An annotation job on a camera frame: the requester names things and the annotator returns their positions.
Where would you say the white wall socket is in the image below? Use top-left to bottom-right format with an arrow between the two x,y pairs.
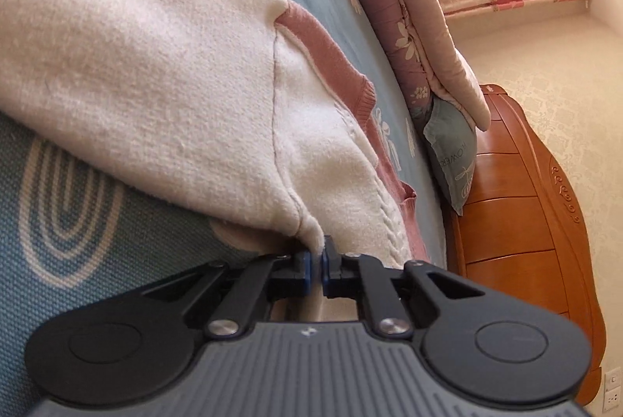
604,368 -> 623,415

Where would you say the wooden headboard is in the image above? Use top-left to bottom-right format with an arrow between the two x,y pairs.
445,83 -> 607,408

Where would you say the pink and white knit sweater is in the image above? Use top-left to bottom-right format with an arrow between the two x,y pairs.
0,0 -> 431,323

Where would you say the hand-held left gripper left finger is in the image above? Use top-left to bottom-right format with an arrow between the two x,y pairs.
136,249 -> 313,341

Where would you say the blue-grey printed pillow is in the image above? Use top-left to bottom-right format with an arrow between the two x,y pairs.
422,96 -> 480,217

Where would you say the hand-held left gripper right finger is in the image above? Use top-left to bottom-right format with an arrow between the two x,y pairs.
321,236 -> 492,341

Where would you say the folded pink floral quilt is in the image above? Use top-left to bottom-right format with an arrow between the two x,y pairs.
309,0 -> 492,133

